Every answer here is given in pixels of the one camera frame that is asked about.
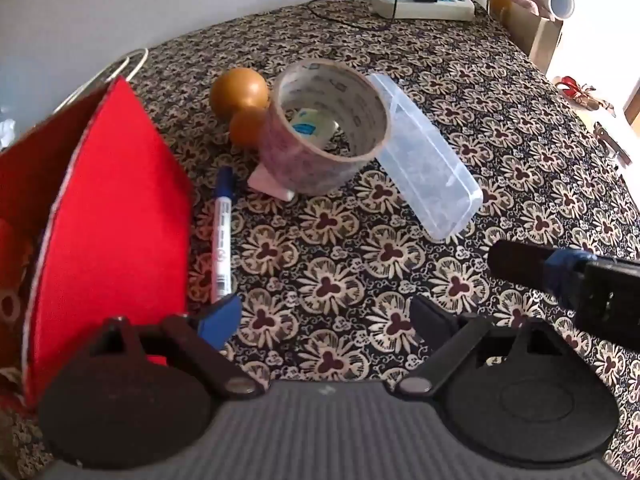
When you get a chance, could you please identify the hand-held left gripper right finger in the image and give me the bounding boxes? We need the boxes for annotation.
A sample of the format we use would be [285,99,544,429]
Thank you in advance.
[395,294,556,395]

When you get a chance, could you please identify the white power strip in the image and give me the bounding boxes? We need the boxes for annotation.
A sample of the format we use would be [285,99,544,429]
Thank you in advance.
[371,0,476,22]

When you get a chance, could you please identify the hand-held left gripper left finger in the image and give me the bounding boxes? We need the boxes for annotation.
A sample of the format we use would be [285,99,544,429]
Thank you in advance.
[100,294,265,400]

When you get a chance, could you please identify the coiled white charging cable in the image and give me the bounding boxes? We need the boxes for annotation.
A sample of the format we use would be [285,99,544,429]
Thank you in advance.
[52,47,149,116]

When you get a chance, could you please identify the blue marker pen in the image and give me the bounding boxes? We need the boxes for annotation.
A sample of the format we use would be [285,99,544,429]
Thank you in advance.
[210,166,236,306]

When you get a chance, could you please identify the large clear tape roll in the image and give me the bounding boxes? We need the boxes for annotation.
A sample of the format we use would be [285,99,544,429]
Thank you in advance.
[257,58,391,196]

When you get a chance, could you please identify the brown cardboard box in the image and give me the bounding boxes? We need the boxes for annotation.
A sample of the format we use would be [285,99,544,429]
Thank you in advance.
[487,0,563,73]

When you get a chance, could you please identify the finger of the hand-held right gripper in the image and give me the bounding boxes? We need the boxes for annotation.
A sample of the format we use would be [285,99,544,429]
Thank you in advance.
[487,240,596,306]

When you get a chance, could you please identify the red cardboard box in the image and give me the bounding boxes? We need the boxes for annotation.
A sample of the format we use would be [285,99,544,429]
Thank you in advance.
[0,76,196,411]

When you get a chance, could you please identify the red sandal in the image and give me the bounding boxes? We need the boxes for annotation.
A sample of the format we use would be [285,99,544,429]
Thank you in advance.
[555,75,616,111]

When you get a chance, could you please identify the blue capped white bottle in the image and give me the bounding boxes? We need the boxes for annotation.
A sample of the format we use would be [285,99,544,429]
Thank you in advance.
[290,107,337,148]

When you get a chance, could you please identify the orange wooden gourd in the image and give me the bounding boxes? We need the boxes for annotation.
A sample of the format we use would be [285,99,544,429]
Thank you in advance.
[209,67,271,147]

